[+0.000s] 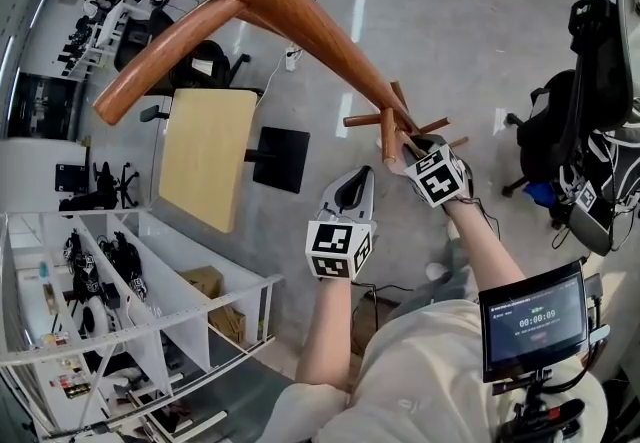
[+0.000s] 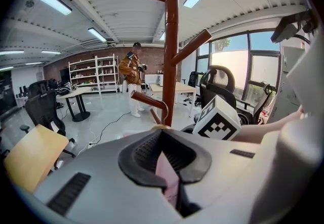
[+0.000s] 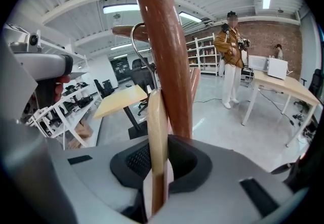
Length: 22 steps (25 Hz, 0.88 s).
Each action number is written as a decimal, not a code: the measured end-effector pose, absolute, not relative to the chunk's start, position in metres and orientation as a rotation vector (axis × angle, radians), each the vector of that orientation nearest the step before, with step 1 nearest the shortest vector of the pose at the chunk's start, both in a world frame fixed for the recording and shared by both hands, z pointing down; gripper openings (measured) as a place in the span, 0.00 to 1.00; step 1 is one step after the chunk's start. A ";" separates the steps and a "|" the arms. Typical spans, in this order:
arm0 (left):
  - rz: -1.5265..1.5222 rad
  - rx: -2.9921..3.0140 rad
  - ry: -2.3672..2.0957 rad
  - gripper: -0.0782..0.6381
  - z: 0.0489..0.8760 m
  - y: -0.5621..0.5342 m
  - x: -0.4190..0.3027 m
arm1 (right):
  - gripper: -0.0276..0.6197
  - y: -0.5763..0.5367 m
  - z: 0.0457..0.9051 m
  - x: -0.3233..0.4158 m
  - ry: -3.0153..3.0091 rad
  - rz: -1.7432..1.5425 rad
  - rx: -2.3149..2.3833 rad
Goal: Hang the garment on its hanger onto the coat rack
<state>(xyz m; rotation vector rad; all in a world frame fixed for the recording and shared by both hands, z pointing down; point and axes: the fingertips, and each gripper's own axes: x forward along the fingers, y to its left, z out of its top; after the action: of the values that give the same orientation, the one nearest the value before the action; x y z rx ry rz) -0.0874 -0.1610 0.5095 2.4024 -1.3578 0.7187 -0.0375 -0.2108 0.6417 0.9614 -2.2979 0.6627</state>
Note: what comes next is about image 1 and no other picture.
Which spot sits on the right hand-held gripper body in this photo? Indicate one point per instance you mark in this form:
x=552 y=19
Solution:
x=437 y=176

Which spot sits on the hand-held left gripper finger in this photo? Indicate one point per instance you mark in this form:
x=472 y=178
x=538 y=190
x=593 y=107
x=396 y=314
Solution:
x=369 y=203
x=334 y=188

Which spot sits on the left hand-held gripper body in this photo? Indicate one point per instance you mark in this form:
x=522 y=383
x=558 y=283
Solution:
x=335 y=248

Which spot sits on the person's right forearm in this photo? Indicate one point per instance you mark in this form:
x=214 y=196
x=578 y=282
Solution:
x=480 y=246

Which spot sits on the person's left forearm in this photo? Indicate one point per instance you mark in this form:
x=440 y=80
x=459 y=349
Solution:
x=327 y=331

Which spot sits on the person's white shoe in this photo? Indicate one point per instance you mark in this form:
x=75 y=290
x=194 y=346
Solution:
x=436 y=271
x=453 y=230

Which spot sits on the blue cloth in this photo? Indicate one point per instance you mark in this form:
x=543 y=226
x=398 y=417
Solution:
x=537 y=193

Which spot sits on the person's grey trousers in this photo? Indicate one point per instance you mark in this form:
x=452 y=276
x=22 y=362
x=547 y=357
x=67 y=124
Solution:
x=445 y=281

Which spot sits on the flat cardboard boxes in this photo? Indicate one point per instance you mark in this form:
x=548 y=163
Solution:
x=227 y=323

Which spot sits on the square yellow wooden table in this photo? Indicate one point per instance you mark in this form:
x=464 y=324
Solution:
x=205 y=151

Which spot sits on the brown cardboard box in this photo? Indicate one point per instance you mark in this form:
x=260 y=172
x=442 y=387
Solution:
x=202 y=281

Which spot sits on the white floor power strip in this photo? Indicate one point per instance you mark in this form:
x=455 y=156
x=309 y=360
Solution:
x=292 y=58

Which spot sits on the black mesh office chair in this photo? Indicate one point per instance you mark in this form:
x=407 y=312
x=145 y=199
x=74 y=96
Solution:
x=585 y=116

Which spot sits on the spare hand-held gripper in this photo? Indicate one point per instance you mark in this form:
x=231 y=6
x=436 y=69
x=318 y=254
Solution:
x=587 y=216

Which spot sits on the person's pale shirt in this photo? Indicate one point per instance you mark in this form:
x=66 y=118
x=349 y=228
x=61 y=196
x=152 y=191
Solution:
x=435 y=381

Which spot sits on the black monitor screen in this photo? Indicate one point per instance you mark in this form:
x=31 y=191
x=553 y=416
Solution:
x=535 y=321

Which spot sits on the white metal shelving unit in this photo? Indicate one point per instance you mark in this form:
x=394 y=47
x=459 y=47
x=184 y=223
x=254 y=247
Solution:
x=165 y=311

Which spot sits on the small black swivel chair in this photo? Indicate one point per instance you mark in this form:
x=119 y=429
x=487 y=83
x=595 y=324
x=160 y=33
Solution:
x=112 y=183

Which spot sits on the black square box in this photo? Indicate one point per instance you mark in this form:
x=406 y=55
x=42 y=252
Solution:
x=70 y=177

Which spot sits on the white rack with black gear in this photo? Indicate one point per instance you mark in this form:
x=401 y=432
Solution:
x=107 y=31

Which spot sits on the black monitor mount rig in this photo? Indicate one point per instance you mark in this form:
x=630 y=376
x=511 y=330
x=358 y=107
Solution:
x=540 y=411

